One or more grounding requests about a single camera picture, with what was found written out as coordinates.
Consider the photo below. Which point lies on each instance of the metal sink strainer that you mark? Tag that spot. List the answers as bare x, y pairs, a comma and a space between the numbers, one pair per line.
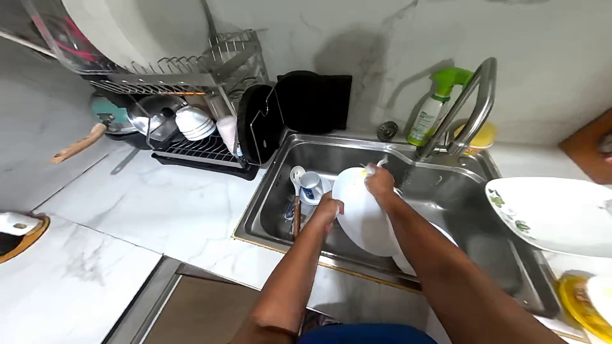
387, 130

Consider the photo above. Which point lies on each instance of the person's left hand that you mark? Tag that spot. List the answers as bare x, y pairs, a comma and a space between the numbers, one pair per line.
326, 210

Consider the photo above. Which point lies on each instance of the person's left fingers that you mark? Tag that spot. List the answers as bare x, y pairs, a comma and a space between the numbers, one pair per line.
339, 206

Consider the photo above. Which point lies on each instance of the white mug with blue print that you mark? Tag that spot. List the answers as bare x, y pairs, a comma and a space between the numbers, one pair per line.
311, 184

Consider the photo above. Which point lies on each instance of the black drip tray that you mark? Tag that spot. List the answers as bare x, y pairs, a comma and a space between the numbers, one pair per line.
203, 167

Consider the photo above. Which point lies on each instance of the white bowl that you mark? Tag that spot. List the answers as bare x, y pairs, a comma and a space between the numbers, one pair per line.
190, 117
201, 129
206, 134

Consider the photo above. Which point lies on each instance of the stainless steel sink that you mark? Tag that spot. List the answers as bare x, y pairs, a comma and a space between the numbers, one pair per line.
437, 191

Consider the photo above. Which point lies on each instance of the brown cabinet with metal edge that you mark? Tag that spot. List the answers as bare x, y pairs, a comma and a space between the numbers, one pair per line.
205, 310

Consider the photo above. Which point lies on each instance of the clear drinking glass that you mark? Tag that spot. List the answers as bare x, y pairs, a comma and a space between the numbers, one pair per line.
217, 105

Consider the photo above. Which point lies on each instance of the large white round dish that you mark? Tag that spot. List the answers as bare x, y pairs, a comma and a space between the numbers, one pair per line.
143, 28

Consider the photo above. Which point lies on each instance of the clear plastic pink container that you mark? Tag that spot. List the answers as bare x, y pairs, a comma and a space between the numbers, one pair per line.
64, 36

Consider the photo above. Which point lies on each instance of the stainless steel faucet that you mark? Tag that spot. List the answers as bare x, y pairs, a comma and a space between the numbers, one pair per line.
479, 107

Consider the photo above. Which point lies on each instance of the person's right hand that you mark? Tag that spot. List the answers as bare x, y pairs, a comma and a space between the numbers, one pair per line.
381, 182

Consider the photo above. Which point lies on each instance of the person's body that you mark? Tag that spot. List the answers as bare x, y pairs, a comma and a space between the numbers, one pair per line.
366, 334

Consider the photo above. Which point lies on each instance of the white platter with green leaves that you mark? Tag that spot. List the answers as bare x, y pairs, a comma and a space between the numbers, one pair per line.
559, 215

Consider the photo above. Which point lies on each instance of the white round plate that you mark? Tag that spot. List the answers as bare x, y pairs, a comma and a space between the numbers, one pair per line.
361, 217

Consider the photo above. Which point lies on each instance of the yellow round tub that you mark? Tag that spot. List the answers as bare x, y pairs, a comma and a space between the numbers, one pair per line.
483, 136

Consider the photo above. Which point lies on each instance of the person's right fingers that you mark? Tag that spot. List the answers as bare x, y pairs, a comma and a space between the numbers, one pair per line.
372, 175

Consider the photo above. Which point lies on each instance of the black square board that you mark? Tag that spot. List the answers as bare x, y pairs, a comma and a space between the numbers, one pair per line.
318, 102

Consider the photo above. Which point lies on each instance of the metal dish rack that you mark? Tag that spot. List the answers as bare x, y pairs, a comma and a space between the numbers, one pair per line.
213, 80

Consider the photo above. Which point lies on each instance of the green white spray bottle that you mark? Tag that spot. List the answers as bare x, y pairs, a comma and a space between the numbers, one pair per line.
428, 119

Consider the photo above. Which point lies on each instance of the white slotted spoon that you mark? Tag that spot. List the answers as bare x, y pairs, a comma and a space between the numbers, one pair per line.
297, 173

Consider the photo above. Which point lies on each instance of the black round pan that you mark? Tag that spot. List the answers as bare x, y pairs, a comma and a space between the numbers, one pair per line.
247, 125

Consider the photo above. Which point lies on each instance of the brown wooden frame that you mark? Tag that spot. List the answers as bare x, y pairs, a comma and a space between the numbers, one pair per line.
585, 148

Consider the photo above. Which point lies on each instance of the round wooden board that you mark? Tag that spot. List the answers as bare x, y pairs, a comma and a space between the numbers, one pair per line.
34, 241

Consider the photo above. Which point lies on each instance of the white yellow scrubbing sponge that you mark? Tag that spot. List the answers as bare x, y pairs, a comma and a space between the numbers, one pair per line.
369, 170

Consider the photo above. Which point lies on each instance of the glass pot lid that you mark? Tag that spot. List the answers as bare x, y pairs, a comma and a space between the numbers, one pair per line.
148, 109

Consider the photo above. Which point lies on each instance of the pale pink cup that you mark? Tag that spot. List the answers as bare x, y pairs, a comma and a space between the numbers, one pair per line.
227, 131

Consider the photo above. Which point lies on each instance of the yellow plate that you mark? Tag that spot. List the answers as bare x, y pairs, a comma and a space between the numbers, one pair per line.
573, 306

